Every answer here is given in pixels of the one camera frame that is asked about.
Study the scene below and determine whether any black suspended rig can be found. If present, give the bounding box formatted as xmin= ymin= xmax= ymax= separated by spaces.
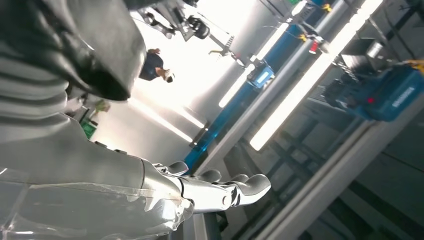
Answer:
xmin=137 ymin=0 xmax=248 ymax=67

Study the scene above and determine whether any short ceiling light strip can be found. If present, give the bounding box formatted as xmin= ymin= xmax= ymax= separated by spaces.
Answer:
xmin=217 ymin=22 xmax=290 ymax=109

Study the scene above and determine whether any red white hanging pendant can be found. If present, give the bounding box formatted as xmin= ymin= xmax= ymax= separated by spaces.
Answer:
xmin=308 ymin=39 xmax=321 ymax=55

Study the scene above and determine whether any long ceiling light strip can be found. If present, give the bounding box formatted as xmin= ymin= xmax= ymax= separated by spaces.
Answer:
xmin=249 ymin=0 xmax=383 ymax=152

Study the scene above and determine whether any distant person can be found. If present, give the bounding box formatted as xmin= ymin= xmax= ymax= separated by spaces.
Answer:
xmin=139 ymin=47 xmax=176 ymax=84

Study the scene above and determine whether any blue crane beam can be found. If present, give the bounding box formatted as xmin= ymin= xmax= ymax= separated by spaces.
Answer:
xmin=183 ymin=0 xmax=327 ymax=173

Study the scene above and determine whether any small blue control box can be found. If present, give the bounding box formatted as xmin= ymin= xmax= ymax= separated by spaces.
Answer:
xmin=246 ymin=62 xmax=276 ymax=89

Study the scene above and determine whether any blue hoist motor unit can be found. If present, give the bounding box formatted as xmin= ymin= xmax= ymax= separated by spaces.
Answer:
xmin=322 ymin=62 xmax=424 ymax=123

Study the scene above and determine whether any green crate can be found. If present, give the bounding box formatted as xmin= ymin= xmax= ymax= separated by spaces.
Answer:
xmin=80 ymin=118 xmax=98 ymax=140

